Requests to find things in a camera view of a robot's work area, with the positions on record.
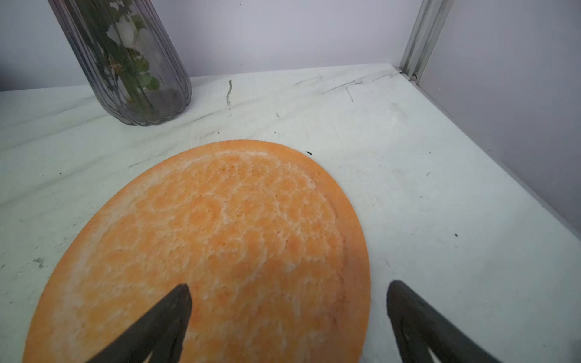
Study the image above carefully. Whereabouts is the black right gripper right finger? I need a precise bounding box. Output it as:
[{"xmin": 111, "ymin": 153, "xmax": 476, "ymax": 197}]
[{"xmin": 387, "ymin": 280, "xmax": 498, "ymax": 362}]

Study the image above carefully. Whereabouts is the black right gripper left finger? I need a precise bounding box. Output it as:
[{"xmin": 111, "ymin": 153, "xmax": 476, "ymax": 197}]
[{"xmin": 89, "ymin": 284, "xmax": 192, "ymax": 363}]

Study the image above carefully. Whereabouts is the orange round coaster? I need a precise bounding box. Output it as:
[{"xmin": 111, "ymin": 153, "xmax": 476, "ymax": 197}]
[{"xmin": 23, "ymin": 140, "xmax": 371, "ymax": 362}]

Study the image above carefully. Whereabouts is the glass vase with flowers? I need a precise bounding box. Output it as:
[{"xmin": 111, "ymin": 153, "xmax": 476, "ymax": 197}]
[{"xmin": 50, "ymin": 0, "xmax": 192, "ymax": 126}]

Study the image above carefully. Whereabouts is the aluminium frame post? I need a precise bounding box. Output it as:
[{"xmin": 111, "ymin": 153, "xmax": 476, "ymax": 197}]
[{"xmin": 398, "ymin": 0, "xmax": 454, "ymax": 83}]

